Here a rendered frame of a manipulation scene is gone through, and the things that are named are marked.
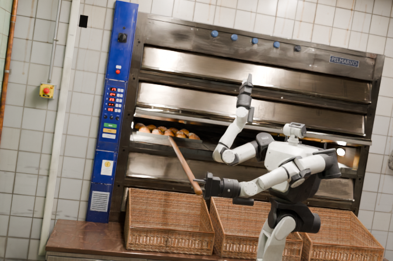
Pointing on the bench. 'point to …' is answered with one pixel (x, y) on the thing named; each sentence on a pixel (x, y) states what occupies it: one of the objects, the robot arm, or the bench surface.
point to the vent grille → (99, 201)
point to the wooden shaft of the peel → (186, 168)
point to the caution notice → (107, 167)
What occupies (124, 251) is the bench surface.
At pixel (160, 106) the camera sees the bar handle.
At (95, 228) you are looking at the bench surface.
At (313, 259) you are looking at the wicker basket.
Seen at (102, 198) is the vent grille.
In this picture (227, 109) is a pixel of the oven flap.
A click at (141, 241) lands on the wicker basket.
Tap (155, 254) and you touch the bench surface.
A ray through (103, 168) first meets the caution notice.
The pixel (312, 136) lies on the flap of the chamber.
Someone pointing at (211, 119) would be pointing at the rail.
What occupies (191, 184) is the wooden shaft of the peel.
